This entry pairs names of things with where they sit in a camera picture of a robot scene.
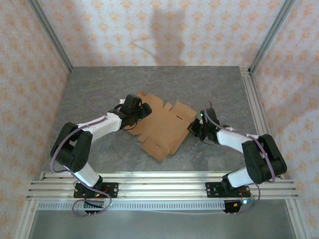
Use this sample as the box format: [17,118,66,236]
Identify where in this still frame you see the right black controller board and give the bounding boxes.
[223,198,255,215]

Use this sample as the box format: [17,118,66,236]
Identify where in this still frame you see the left aluminium frame post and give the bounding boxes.
[27,0,74,73]

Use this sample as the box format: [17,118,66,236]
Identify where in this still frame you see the aluminium frame post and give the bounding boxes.
[248,0,298,75]
[27,0,74,73]

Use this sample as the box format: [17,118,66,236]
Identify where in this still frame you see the grey metal lower panel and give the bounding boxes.
[29,210,298,239]

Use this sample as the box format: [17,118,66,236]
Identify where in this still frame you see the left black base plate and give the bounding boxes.
[73,182,119,199]

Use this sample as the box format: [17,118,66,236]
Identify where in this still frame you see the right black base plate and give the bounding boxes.
[205,181,251,199]

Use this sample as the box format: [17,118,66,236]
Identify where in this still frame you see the long aluminium mounting rail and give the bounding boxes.
[26,171,299,200]

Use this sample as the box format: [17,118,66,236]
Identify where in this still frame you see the aluminium side table rail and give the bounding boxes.
[240,67,285,180]

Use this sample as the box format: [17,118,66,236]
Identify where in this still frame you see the black controller board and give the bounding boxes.
[83,200,106,215]
[223,198,255,215]

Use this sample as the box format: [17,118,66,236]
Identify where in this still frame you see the left black controller board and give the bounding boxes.
[83,200,106,215]

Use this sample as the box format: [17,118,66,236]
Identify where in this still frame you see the brown cardboard paper box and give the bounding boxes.
[124,90,197,163]

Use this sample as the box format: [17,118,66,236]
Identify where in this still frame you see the slotted grey cable duct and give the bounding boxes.
[37,201,226,211]

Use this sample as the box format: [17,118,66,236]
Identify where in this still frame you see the right aluminium frame post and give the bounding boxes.
[248,0,298,75]

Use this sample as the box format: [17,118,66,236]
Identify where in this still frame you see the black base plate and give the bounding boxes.
[205,181,251,199]
[73,182,119,199]

